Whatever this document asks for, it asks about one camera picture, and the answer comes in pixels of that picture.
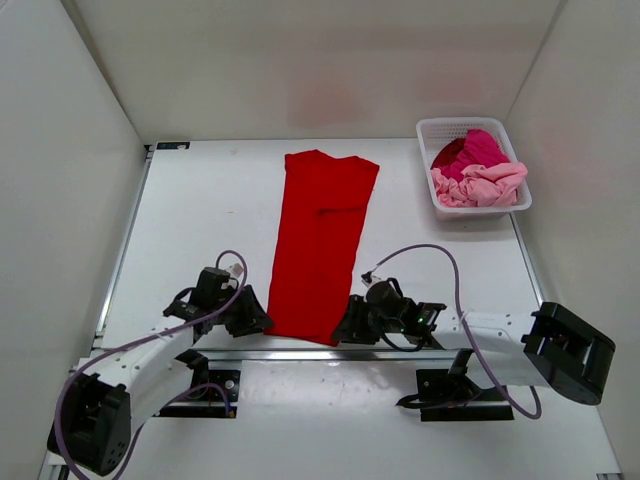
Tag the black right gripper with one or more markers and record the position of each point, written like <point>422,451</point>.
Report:
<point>352,328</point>

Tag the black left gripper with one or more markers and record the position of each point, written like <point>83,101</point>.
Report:
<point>253,316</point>

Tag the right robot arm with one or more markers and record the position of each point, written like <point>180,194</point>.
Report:
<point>551,347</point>

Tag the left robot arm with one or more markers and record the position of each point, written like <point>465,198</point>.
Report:
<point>102,412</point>

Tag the white plastic laundry basket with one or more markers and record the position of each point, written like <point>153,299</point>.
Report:
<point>434,134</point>

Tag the dark red t shirt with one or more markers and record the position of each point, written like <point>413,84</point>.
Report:
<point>448,155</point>

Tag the light pink t shirt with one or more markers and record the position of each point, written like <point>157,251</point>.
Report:
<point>481,187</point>

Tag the magenta t shirt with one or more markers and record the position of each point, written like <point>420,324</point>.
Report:
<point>478,148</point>

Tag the dark label sticker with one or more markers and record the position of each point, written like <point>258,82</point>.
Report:
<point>182,145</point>

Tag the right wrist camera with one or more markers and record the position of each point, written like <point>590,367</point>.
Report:
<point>373,277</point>

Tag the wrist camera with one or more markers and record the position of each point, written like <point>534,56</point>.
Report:
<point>216,286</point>
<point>373,277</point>

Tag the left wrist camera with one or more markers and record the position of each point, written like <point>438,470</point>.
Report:
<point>216,286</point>

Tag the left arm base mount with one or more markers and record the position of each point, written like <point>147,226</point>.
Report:
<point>213,392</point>

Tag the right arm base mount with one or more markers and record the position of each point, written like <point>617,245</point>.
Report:
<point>448,395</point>

